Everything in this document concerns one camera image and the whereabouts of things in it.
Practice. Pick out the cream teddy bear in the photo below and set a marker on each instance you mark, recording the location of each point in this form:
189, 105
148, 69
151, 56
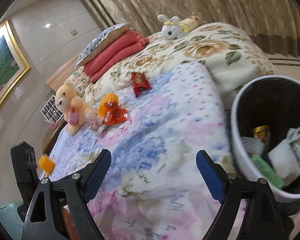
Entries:
76, 111

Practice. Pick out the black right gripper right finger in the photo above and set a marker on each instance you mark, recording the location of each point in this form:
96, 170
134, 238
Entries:
262, 219

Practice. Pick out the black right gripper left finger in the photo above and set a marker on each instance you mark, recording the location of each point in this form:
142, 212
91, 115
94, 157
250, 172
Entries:
44, 218

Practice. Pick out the gold framed painting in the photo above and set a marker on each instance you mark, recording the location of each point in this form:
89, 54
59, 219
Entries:
13, 65

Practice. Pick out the photo frame on nightstand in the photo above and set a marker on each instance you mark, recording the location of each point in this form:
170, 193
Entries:
50, 112

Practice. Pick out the beige patterned curtain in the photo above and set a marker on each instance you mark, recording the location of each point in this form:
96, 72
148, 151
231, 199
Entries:
274, 25

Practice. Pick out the white bunny plush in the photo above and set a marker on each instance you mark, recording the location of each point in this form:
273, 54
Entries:
172, 27

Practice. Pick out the orange snack wrapper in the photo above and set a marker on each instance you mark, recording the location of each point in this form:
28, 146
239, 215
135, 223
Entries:
115, 115

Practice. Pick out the folded red blanket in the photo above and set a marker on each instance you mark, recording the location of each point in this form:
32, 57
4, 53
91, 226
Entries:
123, 47

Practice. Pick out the white black trash bin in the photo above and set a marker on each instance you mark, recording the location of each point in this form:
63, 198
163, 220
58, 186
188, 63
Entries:
272, 101

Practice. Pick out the red snack wrapper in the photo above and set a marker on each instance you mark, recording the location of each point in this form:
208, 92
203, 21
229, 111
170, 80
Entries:
139, 82

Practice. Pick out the orange foam fruit net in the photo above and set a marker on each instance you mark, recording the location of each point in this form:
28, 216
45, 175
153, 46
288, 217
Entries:
106, 102

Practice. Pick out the blue patterned pillow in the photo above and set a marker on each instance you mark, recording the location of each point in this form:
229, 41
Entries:
100, 43

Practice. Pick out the tan small bear plush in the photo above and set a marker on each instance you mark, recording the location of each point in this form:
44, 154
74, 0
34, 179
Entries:
192, 22

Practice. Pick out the floral cream quilt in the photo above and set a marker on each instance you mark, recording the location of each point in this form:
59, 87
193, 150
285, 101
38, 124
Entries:
229, 55

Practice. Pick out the pastel floral bedsheet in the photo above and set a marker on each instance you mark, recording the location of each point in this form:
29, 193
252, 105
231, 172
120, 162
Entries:
153, 188

